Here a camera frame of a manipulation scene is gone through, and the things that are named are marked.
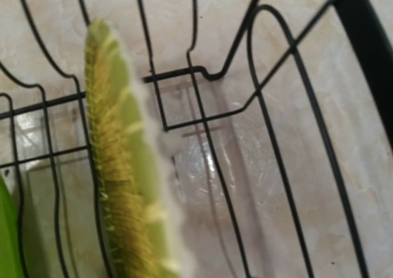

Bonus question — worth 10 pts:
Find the woven bamboo plate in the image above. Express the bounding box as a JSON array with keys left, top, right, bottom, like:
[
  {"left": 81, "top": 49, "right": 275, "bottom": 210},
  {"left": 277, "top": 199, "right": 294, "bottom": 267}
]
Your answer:
[{"left": 84, "top": 18, "right": 198, "bottom": 277}]

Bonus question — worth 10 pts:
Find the black wire dish rack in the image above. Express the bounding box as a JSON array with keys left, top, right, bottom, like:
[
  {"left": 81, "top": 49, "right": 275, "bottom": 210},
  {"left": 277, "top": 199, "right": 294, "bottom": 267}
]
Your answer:
[{"left": 1, "top": 0, "right": 392, "bottom": 277}]

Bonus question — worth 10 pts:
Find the green plastic plate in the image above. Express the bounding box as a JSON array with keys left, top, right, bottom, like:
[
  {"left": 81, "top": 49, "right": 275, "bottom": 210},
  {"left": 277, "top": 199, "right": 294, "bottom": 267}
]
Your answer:
[{"left": 1, "top": 176, "right": 25, "bottom": 278}]

